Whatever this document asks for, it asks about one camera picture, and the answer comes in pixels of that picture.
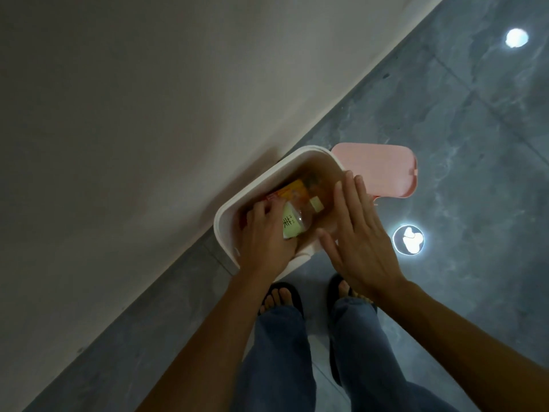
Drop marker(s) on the person's left fingers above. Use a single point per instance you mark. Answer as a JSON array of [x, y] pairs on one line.
[[265, 210]]

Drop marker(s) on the blue jeans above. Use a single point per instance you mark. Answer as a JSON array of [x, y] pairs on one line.
[[278, 364]]

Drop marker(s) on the person's left forearm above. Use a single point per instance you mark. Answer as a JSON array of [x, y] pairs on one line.
[[214, 347]]

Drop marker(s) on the person's left hand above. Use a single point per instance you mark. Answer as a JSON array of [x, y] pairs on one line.
[[264, 244]]

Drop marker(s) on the person's right forearm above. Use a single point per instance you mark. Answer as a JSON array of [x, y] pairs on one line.
[[463, 351]]

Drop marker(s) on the pink bin lid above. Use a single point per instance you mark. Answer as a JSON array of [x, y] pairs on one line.
[[377, 169]]

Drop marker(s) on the person's right foot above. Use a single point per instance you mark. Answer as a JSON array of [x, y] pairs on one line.
[[344, 289]]

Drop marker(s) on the person's right middle finger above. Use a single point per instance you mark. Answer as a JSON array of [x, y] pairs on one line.
[[354, 197]]

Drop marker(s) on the person's left foot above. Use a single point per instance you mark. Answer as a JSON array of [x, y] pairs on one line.
[[278, 299]]

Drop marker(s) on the white plastic trash bin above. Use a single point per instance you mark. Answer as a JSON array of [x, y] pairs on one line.
[[257, 186]]

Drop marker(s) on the person's right thumb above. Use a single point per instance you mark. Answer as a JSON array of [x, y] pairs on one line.
[[329, 246]]

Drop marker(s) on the person's foot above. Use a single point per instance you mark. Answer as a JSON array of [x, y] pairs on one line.
[[344, 289], [278, 299]]

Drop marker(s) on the person's right hand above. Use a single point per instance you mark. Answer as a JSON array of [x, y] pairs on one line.
[[364, 248]]

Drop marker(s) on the black sandal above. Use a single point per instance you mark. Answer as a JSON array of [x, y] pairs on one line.
[[296, 293], [332, 291]]

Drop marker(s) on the clear bottle with green label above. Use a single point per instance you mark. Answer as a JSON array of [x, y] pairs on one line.
[[300, 220]]

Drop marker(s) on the orange snack packet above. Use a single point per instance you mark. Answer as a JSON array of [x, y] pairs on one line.
[[291, 190]]

